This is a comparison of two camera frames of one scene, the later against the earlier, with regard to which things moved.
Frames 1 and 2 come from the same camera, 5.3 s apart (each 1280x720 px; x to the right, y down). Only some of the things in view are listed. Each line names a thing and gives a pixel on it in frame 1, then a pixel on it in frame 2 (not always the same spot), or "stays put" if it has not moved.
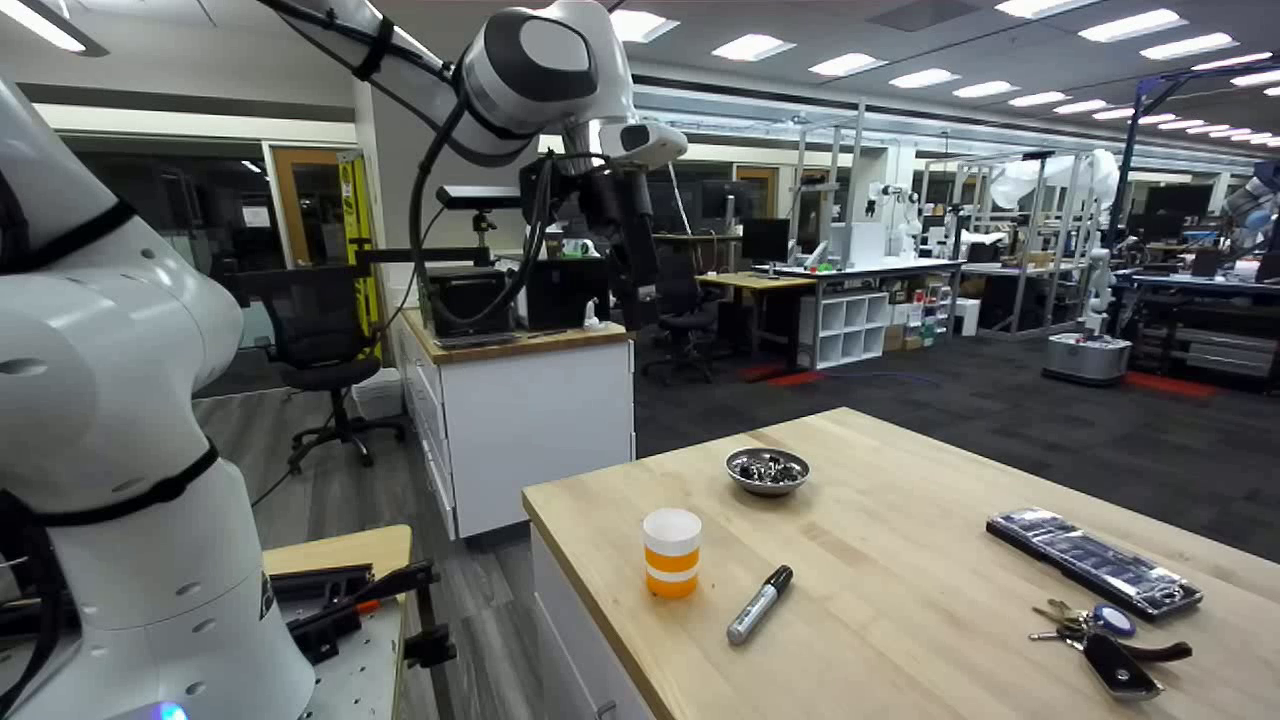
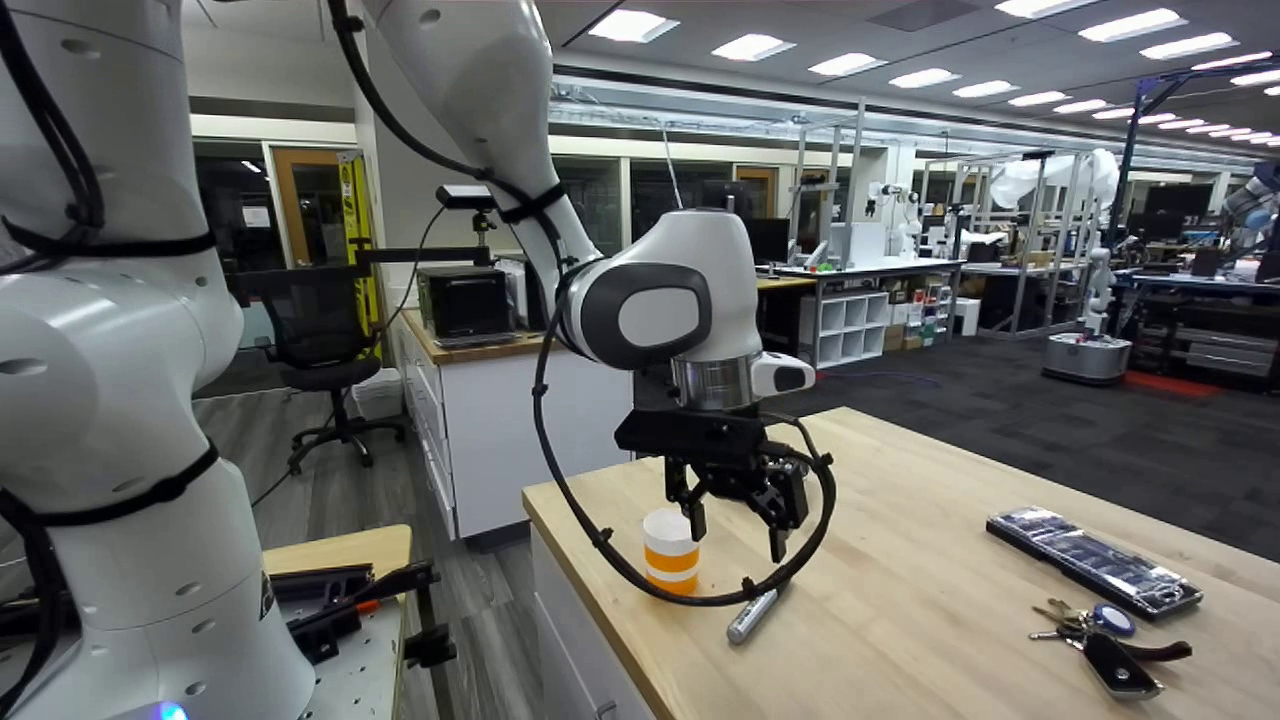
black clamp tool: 324,631 stays put
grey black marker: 757,601 stays put
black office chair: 322,342 stays put
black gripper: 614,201 to 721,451
